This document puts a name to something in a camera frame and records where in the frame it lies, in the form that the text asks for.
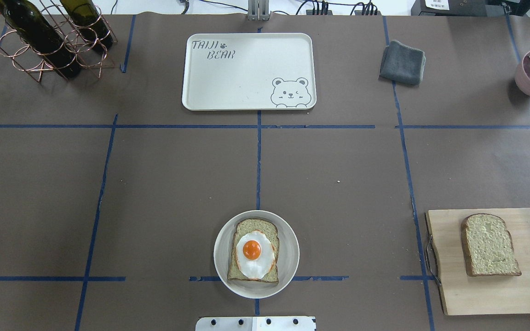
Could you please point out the copper wire bottle rack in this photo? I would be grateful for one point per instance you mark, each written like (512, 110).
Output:
(25, 59)

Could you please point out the fried egg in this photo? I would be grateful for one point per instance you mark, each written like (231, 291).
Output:
(254, 255)

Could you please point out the cream bear serving tray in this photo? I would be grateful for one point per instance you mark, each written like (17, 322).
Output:
(249, 71)

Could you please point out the wooden cutting board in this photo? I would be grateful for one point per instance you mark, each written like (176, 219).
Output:
(465, 295)

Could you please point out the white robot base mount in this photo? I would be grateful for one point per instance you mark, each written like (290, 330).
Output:
(257, 323)

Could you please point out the plain bread slice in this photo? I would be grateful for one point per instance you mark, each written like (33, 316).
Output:
(488, 246)

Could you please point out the folded grey cloth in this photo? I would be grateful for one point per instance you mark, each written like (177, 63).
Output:
(402, 63)

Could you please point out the dark green wine bottle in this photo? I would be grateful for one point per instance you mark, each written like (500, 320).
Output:
(43, 38)

